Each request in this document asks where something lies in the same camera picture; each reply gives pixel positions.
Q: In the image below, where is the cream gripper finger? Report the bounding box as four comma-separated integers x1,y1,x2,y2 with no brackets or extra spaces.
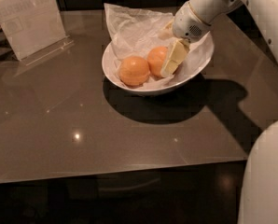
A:
160,39,190,77
158,21,174,40

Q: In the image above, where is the white paper liner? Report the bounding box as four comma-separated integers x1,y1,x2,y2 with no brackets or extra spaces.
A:
104,3,208,91

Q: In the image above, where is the orange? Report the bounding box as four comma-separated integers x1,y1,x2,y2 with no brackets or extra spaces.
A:
147,46,168,77
118,56,150,86

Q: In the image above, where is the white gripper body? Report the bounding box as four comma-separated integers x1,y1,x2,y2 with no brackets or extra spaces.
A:
172,2,211,43

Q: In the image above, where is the white oval bowl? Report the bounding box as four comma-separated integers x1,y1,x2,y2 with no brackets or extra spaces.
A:
101,15,215,97

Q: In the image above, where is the clear acrylic sign holder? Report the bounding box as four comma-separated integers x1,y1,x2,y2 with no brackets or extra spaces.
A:
0,0,73,65

